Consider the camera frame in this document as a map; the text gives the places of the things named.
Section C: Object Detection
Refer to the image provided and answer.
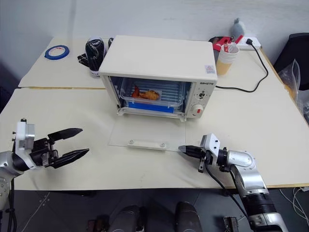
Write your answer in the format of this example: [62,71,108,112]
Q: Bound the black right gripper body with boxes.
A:
[197,148,213,174]

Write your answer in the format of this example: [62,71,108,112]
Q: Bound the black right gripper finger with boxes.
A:
[180,149,201,159]
[178,145,201,153]

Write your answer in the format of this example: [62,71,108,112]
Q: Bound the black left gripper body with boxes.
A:
[29,136,60,169]

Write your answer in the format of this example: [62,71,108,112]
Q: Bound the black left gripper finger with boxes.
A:
[47,128,84,142]
[51,148,90,169]

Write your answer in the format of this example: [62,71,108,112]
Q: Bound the large white oven knob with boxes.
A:
[191,103,205,118]

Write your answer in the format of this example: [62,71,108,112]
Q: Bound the glass oven door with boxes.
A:
[108,120,188,152]

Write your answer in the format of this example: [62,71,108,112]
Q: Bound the clear plastic food container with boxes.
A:
[119,77,185,110]

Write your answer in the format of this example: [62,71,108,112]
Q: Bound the fried food piece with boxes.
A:
[131,86,161,101]

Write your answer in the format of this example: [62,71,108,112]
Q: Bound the white toaster oven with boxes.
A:
[99,35,219,123]

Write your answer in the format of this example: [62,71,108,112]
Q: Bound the blue tape strip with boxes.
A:
[128,101,174,114]

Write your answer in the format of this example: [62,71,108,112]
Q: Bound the dark rounded shape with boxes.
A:
[174,201,203,232]
[112,204,141,232]

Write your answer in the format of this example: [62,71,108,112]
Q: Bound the black binder clips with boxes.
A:
[77,51,91,66]

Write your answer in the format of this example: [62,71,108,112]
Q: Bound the blue tape roll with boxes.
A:
[43,45,71,60]

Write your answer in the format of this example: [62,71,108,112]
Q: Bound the white and tan paper cup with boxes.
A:
[215,44,240,76]

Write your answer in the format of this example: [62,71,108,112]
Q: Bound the red tape dispenser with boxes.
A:
[213,36,234,52]

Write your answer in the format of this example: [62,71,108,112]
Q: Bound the clear plastic bag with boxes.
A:
[277,59,309,118]

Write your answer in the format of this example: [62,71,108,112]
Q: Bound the white power strip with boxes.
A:
[237,36,262,51]

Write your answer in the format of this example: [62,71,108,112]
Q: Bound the grey plush toy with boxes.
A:
[230,17,247,37]

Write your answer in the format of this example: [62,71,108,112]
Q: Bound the black chair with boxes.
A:
[272,32,309,92]

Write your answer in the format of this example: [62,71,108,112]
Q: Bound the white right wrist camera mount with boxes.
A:
[199,132,222,167]

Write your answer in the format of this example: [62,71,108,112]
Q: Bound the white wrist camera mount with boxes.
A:
[199,132,222,167]
[11,117,41,170]

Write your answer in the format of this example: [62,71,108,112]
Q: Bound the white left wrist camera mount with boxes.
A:
[11,117,41,170]

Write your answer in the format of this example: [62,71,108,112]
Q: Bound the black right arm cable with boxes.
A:
[205,165,251,219]

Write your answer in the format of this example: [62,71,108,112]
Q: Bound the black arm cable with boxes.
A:
[6,177,18,232]
[205,165,251,219]

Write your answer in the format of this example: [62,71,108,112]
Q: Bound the white oven door handle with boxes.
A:
[126,138,168,150]

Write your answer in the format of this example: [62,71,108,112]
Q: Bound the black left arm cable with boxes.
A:
[6,177,18,232]

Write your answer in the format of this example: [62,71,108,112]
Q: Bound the white floor cables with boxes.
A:
[279,185,309,219]

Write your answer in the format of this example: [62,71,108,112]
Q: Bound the black power cord with plug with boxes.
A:
[215,38,270,93]

